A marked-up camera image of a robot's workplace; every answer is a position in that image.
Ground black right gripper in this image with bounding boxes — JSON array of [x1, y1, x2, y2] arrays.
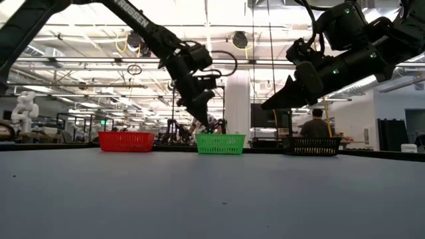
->
[[260, 58, 363, 112]]

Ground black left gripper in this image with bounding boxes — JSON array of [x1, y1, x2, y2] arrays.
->
[[165, 57, 216, 131]]

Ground red plastic basket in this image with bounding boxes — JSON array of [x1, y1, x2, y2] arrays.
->
[[98, 131, 156, 153]]

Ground large black screen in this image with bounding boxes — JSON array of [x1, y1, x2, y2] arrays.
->
[[250, 103, 294, 129]]

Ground white column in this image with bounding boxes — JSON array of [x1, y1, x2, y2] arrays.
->
[[225, 71, 252, 149]]

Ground green plastic basket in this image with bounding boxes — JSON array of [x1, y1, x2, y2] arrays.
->
[[195, 133, 246, 155]]

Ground black plastic basket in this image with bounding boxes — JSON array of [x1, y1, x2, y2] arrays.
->
[[288, 137, 343, 157]]

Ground white humanoid robot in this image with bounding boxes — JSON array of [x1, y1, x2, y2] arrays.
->
[[11, 91, 40, 134]]

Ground black robot rig frame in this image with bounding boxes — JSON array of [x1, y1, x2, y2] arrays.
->
[[163, 84, 227, 144]]

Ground yellow hanging cable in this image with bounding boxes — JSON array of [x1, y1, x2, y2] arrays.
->
[[321, 96, 333, 139]]

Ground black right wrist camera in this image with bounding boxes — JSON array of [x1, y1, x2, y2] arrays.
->
[[286, 37, 322, 67]]

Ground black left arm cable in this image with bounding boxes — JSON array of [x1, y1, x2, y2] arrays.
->
[[184, 40, 238, 78]]

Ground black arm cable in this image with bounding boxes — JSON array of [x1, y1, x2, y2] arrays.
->
[[184, 40, 238, 78], [294, 0, 325, 54]]

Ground thin black hanging cable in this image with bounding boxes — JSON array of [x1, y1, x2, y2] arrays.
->
[[251, 0, 257, 104]]

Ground black ceiling cable reel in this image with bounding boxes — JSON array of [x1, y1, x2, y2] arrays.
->
[[231, 31, 249, 51], [125, 31, 152, 58]]

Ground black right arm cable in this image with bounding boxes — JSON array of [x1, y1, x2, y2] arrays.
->
[[294, 0, 325, 54]]

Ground black wall panels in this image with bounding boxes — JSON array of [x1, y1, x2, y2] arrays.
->
[[377, 118, 410, 152]]

